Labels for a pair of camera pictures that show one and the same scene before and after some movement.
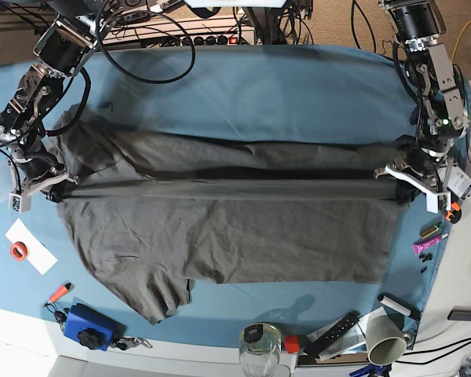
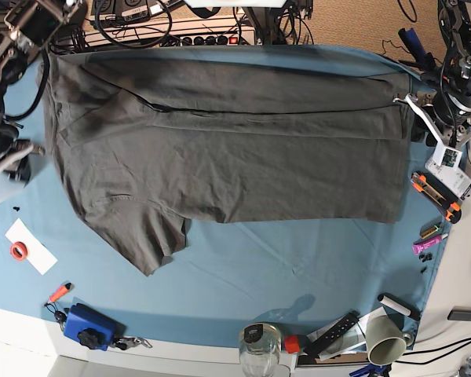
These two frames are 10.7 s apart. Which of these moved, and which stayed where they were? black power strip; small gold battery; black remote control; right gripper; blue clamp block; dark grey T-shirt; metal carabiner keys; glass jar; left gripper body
Moved: right gripper; left gripper body; dark grey T-shirt
Stayed: black power strip; metal carabiner keys; glass jar; blue clamp block; black remote control; small gold battery
